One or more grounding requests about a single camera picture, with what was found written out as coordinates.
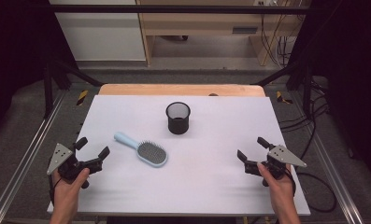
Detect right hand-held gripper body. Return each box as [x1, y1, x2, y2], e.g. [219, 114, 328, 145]
[244, 145, 307, 188]

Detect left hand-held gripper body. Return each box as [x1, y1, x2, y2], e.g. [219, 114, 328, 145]
[47, 143, 104, 189]

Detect light blue hairbrush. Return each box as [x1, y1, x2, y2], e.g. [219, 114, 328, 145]
[113, 131, 169, 168]

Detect black mesh cup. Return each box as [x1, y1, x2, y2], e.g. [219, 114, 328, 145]
[165, 101, 192, 135]

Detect person's left hand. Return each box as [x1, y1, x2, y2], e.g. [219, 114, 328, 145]
[50, 167, 91, 216]

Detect person's right hand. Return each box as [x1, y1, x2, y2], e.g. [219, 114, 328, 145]
[257, 161, 296, 214]

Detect white board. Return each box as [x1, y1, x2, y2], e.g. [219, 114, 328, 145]
[47, 94, 311, 217]

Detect yellow black tape marker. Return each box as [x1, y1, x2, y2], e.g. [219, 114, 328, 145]
[276, 91, 293, 105]
[76, 90, 90, 106]

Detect wooden table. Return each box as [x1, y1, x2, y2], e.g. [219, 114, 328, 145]
[98, 83, 266, 97]

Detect white cabinet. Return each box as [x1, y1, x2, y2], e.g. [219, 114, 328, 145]
[49, 0, 147, 62]

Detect black curtain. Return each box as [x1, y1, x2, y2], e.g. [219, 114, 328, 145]
[0, 0, 78, 143]
[288, 0, 371, 180]

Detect wooden desk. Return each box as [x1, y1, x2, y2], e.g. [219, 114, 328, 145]
[136, 0, 303, 67]

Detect left hand-held gripper cable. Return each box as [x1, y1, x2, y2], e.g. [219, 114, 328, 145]
[48, 175, 56, 204]

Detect hand-held gripper cable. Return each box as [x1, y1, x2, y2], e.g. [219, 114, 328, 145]
[48, 175, 56, 204]
[284, 167, 298, 198]

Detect right hand-held gripper cable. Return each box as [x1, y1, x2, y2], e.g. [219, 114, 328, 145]
[284, 167, 298, 198]

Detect bundle of black floor cables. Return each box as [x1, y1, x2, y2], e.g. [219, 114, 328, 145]
[278, 78, 331, 132]

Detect aluminium rail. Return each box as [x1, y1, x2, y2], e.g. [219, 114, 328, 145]
[290, 92, 365, 224]
[0, 90, 66, 224]

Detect black frame stand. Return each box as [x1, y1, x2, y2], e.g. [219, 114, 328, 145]
[250, 60, 315, 119]
[42, 59, 104, 119]

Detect black floor cable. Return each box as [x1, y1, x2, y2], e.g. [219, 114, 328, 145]
[293, 102, 337, 214]

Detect hanging cables under desk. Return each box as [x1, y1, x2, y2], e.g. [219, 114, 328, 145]
[260, 13, 297, 67]

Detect black horizontal frame bar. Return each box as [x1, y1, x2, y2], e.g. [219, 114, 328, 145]
[47, 4, 313, 15]

